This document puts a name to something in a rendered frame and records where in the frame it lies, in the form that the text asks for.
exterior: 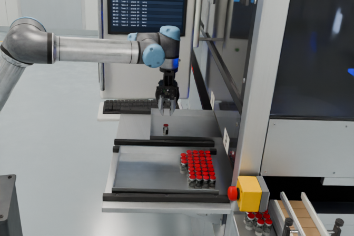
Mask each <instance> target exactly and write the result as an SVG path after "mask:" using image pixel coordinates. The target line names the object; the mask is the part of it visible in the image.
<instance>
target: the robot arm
mask: <svg viewBox="0 0 354 236"><path fill-rule="evenodd" d="M0 50H1V53H2V54H1V56H0V112H1V110H2V108H3V107H4V105H5V103H6V102H7V100H8V98H9V96H10V95H11V93H12V91H13V89H14V87H15V86H16V84H17V82H18V80H19V79H20V77H21V76H22V74H23V72H24V70H25V69H26V67H27V66H31V65H33V64H54V63H55V62H56V61H67V62H95V63H124V64H145V65H146V66H148V67H151V68H157V67H160V72H163V79H162V80H160V81H159V82H158V84H159V86H157V87H156V91H155V97H156V100H157V103H158V108H159V111H160V113H161V115H162V116H163V113H164V109H163V108H164V104H163V103H164V101H165V98H166V99H170V102H171V104H170V116H171V115H172V114H173V112H174V110H175V108H176V104H177V101H178V99H179V96H180V93H179V87H178V83H177V82H176V81H175V80H174V79H175V73H176V72H177V71H178V66H179V62H180V61H181V60H180V59H179V52H180V29H179V28H178V27H176V26H162V27H161V28H160V32H157V33H138V32H137V33H130V34H129V35H128V37H127V41H126V40H108V39H98V38H80V37H62V36H56V35H55V34H54V33H48V32H46V29H45V27H44V26H43V24H42V23H41V22H40V21H38V20H37V19H35V18H32V17H27V16H26V17H20V18H18V19H16V20H15V21H14V22H13V23H12V24H11V25H10V28H9V31H8V33H7V34H6V36H5V38H4V40H3V42H2V44H1V46H0Z"/></svg>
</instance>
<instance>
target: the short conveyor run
mask: <svg viewBox="0 0 354 236"><path fill-rule="evenodd" d="M280 198H281V200H270V201H269V204H268V209H267V210H268V214H269V215H270V220H272V227H273V229H274V232H275V234H276V236H330V235H329V234H331V236H340V234H341V229H340V227H342V226H343V224H344V220H343V219H341V218H337V219H336V220H335V225H334V227H333V230H326V228H325V226H324V225H323V223H322V222H321V220H320V218H319V216H318V215H317V213H316V211H315V209H314V208H313V206H312V204H311V203H310V201H309V199H308V197H307V196H306V194H305V193H304V192H301V199H302V201H288V199H287V197H286V195H285V193H284V192H280Z"/></svg>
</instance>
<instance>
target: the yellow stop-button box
mask: <svg viewBox="0 0 354 236"><path fill-rule="evenodd" d="M237 192H238V195H237V203H238V207H239V210H240V211H241V212H258V211H259V212H265V210H266V205H267V199H268V194H269V191H268V188H267V186H266V184H265V182H264V179H263V177H262V176H256V177H255V176H238V180H237Z"/></svg>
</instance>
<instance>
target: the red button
mask: <svg viewBox="0 0 354 236"><path fill-rule="evenodd" d="M237 195H238V192H237V187H236V186H230V187H229V188H228V198H229V200H231V201H236V200H237Z"/></svg>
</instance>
